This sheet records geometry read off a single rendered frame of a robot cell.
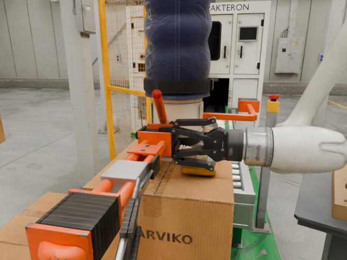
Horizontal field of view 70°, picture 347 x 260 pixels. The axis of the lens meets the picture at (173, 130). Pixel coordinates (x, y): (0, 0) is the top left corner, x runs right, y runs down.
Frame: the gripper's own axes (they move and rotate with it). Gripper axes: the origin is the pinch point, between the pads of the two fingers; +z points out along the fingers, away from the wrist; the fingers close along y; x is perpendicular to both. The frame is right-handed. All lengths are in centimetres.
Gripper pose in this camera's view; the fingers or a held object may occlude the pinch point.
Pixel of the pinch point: (158, 141)
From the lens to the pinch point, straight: 62.1
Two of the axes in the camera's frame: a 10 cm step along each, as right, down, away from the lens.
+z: -9.8, -0.5, 1.9
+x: 2.0, -2.7, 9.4
